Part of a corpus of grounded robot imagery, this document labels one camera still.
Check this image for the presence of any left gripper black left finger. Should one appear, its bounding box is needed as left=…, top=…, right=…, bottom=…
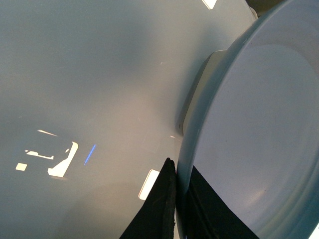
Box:
left=120, top=158, right=176, bottom=239

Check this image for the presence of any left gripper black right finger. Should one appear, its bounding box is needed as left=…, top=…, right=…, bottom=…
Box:
left=185, top=167, right=258, bottom=239

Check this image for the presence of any grey round plate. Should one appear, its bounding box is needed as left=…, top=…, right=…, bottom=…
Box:
left=176, top=0, right=319, bottom=239

